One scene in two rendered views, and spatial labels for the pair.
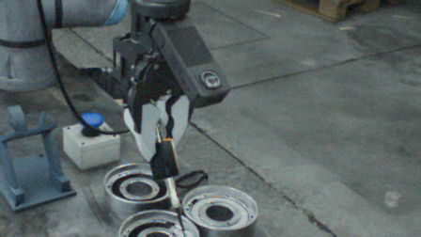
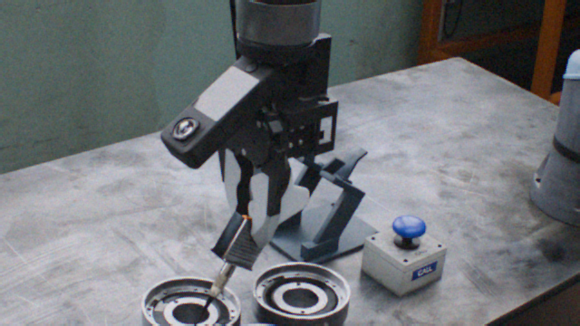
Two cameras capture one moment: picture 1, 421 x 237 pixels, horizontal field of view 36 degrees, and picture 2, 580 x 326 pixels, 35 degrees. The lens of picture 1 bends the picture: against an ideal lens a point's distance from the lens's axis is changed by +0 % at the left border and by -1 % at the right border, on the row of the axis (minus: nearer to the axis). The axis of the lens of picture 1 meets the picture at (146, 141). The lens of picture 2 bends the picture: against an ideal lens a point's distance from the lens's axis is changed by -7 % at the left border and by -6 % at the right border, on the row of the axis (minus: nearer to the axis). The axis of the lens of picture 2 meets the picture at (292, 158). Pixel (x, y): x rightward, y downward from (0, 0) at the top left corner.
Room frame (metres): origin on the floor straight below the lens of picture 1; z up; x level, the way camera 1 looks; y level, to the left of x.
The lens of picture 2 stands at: (0.63, -0.82, 1.44)
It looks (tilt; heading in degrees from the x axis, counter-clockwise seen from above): 28 degrees down; 81
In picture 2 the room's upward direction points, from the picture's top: 4 degrees clockwise
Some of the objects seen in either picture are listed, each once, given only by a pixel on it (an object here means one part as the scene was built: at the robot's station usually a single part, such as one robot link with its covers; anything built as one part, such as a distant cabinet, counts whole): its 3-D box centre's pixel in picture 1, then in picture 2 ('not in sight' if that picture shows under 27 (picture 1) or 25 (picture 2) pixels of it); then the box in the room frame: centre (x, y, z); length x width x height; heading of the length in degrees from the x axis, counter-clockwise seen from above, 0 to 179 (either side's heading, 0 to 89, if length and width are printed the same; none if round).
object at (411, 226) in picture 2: (91, 129); (407, 238); (0.91, 0.09, 0.85); 0.04 x 0.04 x 0.05
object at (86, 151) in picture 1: (89, 141); (408, 255); (0.91, 0.09, 0.82); 0.08 x 0.07 x 0.05; 31
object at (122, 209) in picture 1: (139, 193); (300, 303); (0.77, 0.01, 0.82); 0.10 x 0.10 x 0.04
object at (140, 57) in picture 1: (154, 43); (278, 95); (0.73, -0.01, 1.07); 0.09 x 0.08 x 0.12; 32
